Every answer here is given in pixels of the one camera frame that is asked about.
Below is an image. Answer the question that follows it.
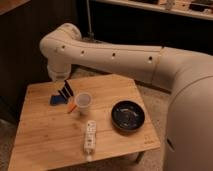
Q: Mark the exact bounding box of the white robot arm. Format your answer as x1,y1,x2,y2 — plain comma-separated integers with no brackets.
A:
40,23,213,171

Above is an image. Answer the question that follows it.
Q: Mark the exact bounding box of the black bowl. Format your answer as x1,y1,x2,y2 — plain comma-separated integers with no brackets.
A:
111,100,145,133

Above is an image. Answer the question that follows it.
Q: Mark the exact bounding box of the wooden table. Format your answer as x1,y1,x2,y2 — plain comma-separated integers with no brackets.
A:
8,74,160,171

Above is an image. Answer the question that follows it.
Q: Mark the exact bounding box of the vertical metal pole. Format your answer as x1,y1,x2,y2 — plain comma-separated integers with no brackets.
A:
86,0,94,39

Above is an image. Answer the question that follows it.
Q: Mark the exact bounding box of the orange marker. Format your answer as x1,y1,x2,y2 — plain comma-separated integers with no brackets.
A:
67,105,77,114

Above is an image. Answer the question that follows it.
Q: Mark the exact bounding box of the black eraser with white stripes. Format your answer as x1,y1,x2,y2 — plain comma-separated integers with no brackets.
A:
59,81,74,100

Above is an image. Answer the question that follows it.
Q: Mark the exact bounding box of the white remote control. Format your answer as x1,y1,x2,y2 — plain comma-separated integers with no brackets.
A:
84,120,97,155

